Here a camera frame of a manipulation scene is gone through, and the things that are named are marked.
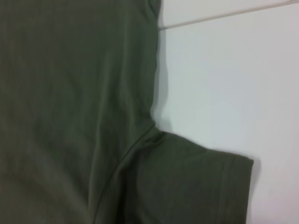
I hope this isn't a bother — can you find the dark green t-shirt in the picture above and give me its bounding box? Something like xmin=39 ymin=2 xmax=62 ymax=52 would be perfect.
xmin=0 ymin=0 xmax=255 ymax=224

